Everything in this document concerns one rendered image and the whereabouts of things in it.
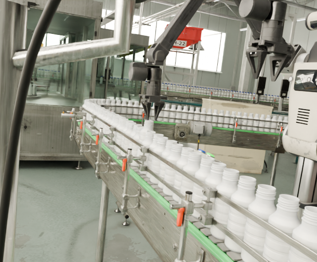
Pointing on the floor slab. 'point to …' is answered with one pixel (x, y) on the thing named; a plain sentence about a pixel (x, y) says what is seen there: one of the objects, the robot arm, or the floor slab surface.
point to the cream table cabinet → (255, 154)
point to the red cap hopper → (189, 39)
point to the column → (245, 64)
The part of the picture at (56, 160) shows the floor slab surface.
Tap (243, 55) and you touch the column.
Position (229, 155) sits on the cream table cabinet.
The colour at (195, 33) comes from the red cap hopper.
